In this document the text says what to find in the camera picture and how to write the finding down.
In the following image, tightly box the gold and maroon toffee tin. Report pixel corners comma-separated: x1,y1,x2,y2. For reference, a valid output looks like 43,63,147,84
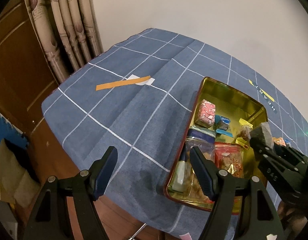
164,77,268,211

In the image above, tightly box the orange tape strip left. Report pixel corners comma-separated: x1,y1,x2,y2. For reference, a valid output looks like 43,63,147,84
95,75,154,91

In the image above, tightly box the clear fried twist snack bag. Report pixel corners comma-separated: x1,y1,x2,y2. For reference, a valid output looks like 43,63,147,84
182,137,215,205

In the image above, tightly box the red snack packet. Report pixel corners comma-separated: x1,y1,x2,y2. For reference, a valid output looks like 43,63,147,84
214,142,243,178

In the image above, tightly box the beige patterned curtain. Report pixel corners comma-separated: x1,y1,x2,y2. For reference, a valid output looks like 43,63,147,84
24,0,101,83

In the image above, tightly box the orange snack packet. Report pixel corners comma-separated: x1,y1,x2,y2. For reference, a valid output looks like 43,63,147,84
272,137,286,146

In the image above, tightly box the yellow candy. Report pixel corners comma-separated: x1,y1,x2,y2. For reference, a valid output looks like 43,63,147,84
235,118,253,150

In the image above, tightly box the heart label on cloth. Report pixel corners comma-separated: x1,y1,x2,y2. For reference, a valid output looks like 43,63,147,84
249,80,277,113

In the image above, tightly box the light blue salty candy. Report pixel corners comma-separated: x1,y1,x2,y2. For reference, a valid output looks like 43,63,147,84
214,115,233,138

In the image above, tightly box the pink patterned candy block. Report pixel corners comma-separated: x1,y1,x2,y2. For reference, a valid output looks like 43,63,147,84
194,99,216,128

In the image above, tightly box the navy and mint snack pack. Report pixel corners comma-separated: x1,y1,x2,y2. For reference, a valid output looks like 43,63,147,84
169,126,216,193

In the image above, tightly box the dark seaweed snack bag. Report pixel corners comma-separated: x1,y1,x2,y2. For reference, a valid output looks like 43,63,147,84
249,122,274,149

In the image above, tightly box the blue checked tablecloth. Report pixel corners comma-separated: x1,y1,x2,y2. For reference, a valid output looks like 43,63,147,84
42,28,308,239

